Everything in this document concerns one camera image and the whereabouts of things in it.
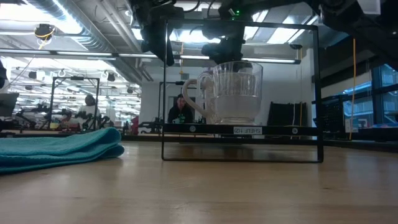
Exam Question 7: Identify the dark computer monitor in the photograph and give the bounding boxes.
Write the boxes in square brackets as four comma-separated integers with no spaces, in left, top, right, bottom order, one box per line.
[0,92,19,118]

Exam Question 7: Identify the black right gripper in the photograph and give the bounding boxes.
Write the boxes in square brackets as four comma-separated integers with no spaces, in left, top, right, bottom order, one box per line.
[201,18,253,72]

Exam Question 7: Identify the black background rig frame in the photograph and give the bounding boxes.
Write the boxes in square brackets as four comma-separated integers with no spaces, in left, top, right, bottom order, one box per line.
[50,76,101,131]

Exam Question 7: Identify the black panel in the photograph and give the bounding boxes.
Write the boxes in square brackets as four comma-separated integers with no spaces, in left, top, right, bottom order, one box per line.
[267,101,308,127]

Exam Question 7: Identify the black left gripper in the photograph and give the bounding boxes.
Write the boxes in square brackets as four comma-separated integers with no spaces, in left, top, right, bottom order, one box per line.
[129,0,185,67]

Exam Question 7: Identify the black perforated crate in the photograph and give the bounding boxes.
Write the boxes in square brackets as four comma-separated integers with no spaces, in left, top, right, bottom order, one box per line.
[313,98,346,135]

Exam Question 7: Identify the long ceiling light bar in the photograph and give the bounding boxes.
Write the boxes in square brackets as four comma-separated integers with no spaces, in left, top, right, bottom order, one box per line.
[0,49,302,65]

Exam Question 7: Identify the black background robot arms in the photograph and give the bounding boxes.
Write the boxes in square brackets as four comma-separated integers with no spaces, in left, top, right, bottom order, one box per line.
[15,107,111,131]

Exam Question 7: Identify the teal folded towel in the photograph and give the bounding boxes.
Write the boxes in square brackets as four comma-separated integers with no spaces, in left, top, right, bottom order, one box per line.
[0,126,126,174]

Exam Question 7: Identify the black ceiling camera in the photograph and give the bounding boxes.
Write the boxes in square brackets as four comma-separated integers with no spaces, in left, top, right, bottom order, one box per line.
[34,23,57,42]

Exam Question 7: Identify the wooden shelf with black frame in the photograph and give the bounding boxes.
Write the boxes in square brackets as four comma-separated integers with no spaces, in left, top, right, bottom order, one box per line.
[160,18,325,164]

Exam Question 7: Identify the clear glass mug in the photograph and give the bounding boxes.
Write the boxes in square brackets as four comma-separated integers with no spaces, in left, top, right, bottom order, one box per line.
[197,60,264,126]

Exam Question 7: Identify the person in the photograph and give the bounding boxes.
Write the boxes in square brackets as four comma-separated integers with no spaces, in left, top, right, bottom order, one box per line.
[79,94,101,125]
[167,93,194,124]

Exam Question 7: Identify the red object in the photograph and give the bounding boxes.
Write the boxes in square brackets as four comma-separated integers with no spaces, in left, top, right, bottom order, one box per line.
[130,115,140,134]

